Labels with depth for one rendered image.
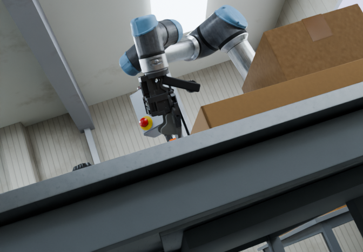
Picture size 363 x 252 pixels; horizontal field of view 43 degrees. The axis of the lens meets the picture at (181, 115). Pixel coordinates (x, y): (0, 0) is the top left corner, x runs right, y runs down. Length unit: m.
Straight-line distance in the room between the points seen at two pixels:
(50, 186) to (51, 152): 5.85
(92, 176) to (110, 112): 5.89
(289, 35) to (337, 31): 0.11
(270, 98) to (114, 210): 0.24
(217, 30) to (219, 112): 1.11
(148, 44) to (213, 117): 0.71
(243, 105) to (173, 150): 0.12
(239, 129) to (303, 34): 0.57
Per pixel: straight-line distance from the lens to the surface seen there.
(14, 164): 6.22
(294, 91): 0.61
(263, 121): 0.54
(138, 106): 1.93
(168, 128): 1.29
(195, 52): 1.68
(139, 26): 1.26
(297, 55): 1.05
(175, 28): 1.36
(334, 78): 0.64
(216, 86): 6.50
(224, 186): 0.55
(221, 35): 1.66
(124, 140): 6.23
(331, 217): 3.16
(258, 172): 0.57
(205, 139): 0.52
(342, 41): 1.10
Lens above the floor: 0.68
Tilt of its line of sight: 19 degrees up
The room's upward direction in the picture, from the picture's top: 21 degrees counter-clockwise
